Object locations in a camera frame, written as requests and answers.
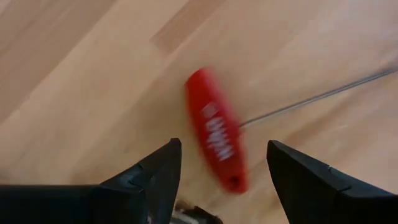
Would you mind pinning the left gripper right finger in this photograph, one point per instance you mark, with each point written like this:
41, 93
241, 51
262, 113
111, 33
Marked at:
311, 193

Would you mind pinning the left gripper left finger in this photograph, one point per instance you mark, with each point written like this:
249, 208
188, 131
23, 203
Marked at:
149, 186

